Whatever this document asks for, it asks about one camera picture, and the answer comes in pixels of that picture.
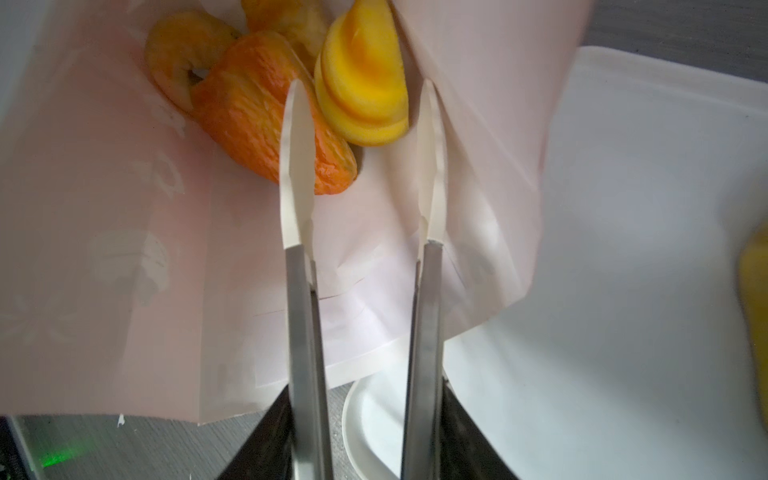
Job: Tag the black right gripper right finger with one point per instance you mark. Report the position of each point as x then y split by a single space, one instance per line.
465 453

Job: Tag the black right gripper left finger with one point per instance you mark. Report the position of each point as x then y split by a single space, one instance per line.
267 452

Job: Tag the yellow fake croissant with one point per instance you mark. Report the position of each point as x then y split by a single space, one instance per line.
752 289

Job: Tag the orange fake puff pastry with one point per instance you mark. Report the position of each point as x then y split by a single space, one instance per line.
240 105

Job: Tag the yellow round fake bun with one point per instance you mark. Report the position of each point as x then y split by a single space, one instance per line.
359 76

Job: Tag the striped fake bread roll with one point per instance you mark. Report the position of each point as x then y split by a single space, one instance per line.
303 23

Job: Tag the white rectangular plastic tray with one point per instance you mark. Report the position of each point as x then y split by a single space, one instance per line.
629 358

